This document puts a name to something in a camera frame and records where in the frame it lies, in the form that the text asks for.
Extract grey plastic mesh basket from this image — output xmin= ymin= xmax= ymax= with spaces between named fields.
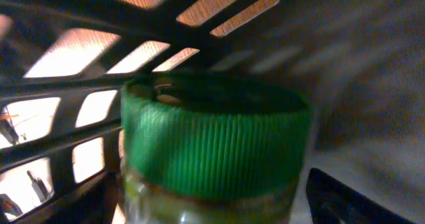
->
xmin=1 ymin=0 xmax=424 ymax=223

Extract green lid glass jar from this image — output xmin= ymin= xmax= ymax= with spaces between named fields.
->
xmin=121 ymin=72 xmax=313 ymax=223

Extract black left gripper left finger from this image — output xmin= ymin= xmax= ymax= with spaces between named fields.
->
xmin=14 ymin=172 xmax=119 ymax=223

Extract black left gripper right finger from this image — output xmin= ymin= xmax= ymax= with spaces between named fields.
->
xmin=305 ymin=168 xmax=413 ymax=224

